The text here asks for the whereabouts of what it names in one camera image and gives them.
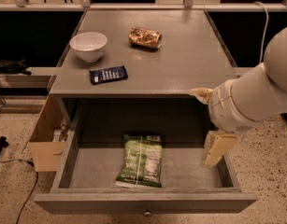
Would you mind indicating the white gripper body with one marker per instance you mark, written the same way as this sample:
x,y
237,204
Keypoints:
x,y
223,106

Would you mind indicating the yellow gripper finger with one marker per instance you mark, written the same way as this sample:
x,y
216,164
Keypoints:
x,y
217,144
201,94

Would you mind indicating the green jalapeno chip bag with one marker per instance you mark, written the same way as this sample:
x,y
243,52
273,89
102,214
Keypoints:
x,y
142,161

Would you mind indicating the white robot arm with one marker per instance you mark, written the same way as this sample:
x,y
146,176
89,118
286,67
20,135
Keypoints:
x,y
241,104

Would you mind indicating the round metal drawer knob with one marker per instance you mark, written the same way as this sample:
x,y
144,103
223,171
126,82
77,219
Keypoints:
x,y
147,213

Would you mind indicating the grey open top drawer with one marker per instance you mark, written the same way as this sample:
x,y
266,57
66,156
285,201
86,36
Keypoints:
x,y
85,180

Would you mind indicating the grey wooden cabinet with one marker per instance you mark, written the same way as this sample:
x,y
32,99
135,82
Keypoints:
x,y
154,98

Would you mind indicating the crushed gold soda can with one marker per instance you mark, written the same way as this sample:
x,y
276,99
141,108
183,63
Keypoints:
x,y
145,37

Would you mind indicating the dark blue snack packet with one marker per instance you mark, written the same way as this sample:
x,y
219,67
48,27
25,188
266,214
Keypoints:
x,y
107,75

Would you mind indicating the white ceramic bowl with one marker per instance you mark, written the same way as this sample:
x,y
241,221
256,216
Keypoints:
x,y
89,46

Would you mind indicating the brown cardboard box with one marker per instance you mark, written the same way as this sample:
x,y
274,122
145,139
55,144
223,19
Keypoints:
x,y
47,146

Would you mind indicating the black object on ledge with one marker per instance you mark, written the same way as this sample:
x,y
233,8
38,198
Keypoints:
x,y
14,67

